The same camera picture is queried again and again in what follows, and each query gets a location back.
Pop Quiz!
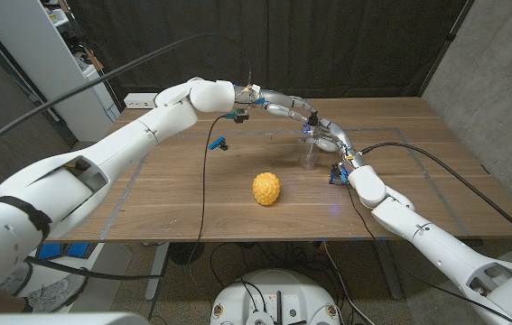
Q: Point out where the clear pump dispenser bottle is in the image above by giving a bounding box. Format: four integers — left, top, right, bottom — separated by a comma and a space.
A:
298, 112, 324, 171

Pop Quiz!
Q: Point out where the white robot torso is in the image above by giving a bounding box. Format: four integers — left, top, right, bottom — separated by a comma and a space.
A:
0, 311, 151, 325

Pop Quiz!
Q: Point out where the blue clip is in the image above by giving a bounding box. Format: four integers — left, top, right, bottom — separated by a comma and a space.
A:
208, 136, 229, 152

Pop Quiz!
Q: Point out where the grey floor cable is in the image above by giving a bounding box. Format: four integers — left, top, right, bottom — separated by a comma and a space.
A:
321, 241, 365, 325

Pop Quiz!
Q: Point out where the black curtain frame pole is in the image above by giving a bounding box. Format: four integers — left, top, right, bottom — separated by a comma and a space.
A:
416, 0, 482, 97

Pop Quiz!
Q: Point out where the grey table leg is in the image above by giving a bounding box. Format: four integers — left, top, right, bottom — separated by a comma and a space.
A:
372, 239, 405, 302
144, 242, 171, 302

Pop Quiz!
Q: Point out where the white power strip box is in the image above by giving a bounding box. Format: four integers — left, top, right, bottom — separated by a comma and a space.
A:
123, 92, 160, 110

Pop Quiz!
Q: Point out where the grey sneaker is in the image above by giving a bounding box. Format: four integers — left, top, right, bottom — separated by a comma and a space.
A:
0, 262, 33, 297
27, 273, 88, 312

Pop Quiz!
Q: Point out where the person's leg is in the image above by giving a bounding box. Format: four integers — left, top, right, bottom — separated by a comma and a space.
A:
0, 288, 29, 315

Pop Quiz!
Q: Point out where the black fabric curtain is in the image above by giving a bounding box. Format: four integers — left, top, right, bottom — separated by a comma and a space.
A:
66, 0, 469, 101

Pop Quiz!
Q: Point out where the white cabinet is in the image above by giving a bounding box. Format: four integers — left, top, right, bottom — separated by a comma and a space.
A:
0, 0, 121, 143

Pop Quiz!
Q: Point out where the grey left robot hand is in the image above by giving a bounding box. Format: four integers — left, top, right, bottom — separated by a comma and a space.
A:
259, 88, 321, 125

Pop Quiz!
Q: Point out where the yellow bumpy toy orange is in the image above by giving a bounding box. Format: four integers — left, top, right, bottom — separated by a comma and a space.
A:
252, 172, 282, 207

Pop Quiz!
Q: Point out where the thin black cable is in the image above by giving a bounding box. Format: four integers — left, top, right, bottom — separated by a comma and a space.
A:
347, 184, 512, 322
187, 115, 229, 272

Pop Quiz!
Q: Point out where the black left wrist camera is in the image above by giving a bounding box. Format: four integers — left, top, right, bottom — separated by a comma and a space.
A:
224, 107, 250, 124

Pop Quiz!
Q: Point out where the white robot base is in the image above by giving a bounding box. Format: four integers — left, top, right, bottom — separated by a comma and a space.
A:
209, 269, 341, 325

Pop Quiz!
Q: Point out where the thick black cable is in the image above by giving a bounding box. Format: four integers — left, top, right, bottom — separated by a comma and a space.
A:
0, 32, 253, 321
358, 142, 512, 252

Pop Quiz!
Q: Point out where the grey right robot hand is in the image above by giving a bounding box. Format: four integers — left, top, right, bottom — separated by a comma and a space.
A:
312, 117, 368, 169

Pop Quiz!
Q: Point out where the black round fan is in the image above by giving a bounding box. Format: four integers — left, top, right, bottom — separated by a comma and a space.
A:
168, 242, 206, 266

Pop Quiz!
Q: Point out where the blue black floor device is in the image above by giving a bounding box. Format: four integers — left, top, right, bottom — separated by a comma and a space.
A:
36, 242, 97, 261

